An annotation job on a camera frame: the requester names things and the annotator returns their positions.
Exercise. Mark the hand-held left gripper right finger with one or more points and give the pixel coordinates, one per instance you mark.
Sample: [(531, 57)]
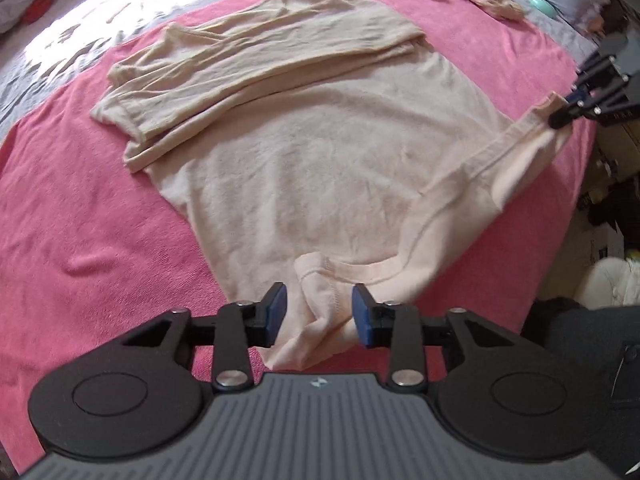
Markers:
[(361, 315)]

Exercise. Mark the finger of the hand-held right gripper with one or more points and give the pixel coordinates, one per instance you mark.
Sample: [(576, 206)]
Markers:
[(575, 107), (602, 75)]

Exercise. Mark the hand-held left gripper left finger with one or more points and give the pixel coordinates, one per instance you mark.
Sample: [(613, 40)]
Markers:
[(277, 310)]

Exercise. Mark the beige t-shirt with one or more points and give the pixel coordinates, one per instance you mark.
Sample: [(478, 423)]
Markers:
[(325, 160)]

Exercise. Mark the white plastic bag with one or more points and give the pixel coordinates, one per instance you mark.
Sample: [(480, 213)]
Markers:
[(610, 282)]

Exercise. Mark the pink towel blanket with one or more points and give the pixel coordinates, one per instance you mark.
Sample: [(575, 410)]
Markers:
[(90, 220)]

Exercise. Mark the grey bed sheet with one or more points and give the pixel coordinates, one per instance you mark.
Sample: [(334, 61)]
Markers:
[(75, 30)]

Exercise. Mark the red cloth item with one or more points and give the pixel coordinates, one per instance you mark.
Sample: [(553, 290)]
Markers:
[(37, 10)]

